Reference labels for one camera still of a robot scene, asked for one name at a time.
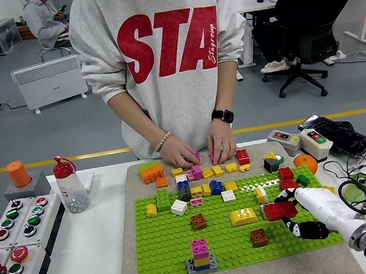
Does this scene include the tall red brick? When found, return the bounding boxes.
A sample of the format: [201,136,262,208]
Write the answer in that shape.
[235,148,252,166]

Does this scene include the green translucent cup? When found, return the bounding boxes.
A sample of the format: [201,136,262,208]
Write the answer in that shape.
[342,173,366,204]

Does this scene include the bead bracelet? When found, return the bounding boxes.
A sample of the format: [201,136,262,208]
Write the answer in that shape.
[153,131,173,153]

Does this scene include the green baseplate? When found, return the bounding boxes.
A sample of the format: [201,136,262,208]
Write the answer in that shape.
[129,161,348,274]

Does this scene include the black office chair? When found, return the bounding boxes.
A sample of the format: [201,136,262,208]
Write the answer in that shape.
[256,0,366,102]

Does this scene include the yellow curved brick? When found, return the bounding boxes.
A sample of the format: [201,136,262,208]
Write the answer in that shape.
[229,206,260,228]

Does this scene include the person's right hand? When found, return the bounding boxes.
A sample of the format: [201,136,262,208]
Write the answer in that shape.
[156,132,202,172]

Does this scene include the blue square brick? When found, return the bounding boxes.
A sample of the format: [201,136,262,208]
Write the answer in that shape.
[209,179,226,196]

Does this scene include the tall lime brick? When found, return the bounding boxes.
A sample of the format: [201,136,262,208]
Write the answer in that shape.
[155,188,172,213]

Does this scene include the yellow and white brick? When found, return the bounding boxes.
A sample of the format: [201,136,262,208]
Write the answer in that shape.
[254,185,270,206]

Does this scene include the red square brick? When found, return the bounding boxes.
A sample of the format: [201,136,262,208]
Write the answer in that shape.
[278,166,295,182]

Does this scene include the grey base brick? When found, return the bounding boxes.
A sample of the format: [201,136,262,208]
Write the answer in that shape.
[185,254,219,274]

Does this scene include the dark grey sloped brick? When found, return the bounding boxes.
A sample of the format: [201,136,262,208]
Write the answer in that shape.
[178,185,194,203]

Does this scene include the dark grey square brick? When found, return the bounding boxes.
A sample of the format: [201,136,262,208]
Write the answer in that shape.
[263,157,281,174]

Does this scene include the white two-button switch box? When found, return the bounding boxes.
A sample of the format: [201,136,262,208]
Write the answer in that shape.
[298,127,335,164]

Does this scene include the grey push-button box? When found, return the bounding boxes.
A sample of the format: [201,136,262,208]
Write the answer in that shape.
[9,192,70,262]
[0,196,39,251]

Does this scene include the large orange brick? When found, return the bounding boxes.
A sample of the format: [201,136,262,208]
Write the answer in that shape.
[140,163,168,186]

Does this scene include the lime flat brick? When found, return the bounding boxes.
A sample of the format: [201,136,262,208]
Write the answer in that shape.
[138,160,161,173]

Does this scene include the clear bottle red cap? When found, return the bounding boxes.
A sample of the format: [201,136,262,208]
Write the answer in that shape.
[51,154,92,216]

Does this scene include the brown square brick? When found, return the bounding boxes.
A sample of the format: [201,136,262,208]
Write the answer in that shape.
[190,212,209,232]
[249,227,270,249]

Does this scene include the black smartwatch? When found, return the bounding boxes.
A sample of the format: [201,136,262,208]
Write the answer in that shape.
[210,108,235,125]

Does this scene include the orange cylinder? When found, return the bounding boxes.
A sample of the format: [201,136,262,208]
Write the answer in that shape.
[6,160,33,189]

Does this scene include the large red brick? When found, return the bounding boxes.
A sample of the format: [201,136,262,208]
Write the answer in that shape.
[262,200,299,223]

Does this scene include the white power strip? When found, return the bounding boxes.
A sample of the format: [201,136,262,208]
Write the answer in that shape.
[322,49,348,67]

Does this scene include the grey square block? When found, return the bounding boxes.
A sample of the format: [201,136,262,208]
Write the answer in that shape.
[2,169,52,201]

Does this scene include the wooden crate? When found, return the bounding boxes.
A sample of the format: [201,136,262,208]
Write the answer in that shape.
[17,23,39,41]

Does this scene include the person's left hand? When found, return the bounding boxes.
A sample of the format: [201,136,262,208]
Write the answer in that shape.
[205,118,239,166]

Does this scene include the thin black cord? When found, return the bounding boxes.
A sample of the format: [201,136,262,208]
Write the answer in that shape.
[322,157,366,215]

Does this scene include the black plastic tray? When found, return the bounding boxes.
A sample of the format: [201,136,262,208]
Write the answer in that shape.
[297,111,366,164]

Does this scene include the metal chair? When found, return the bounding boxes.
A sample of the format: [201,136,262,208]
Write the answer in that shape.
[37,34,73,63]

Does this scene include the white computer case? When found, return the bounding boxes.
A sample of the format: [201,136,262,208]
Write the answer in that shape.
[239,20,257,66]

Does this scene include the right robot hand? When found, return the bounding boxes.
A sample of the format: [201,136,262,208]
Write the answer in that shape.
[273,182,366,253]

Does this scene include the white flat plate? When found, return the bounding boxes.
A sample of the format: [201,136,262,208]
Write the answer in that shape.
[77,170,97,197]

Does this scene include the seated person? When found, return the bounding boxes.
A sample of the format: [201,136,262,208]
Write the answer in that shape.
[243,0,301,75]
[21,0,73,52]

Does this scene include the grey two-button switch box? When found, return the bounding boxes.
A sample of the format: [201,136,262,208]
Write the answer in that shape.
[266,127,304,158]

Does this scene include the tall pink brick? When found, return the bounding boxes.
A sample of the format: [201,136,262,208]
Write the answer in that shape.
[190,164,205,181]

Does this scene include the orange fruit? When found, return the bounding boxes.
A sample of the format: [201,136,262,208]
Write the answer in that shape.
[292,153,319,177]

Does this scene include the pink stacked brick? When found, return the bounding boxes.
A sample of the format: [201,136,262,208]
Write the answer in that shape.
[190,238,210,261]

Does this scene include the red sloped brick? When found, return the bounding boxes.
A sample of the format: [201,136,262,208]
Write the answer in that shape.
[279,178,301,191]

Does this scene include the white panel heater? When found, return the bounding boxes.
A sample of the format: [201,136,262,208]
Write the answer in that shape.
[9,53,91,116]

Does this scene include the yellow flat stacked brick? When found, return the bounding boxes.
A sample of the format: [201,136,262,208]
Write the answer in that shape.
[193,256,212,268]

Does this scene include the dark green brick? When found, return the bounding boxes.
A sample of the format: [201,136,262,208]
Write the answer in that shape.
[295,173,312,188]

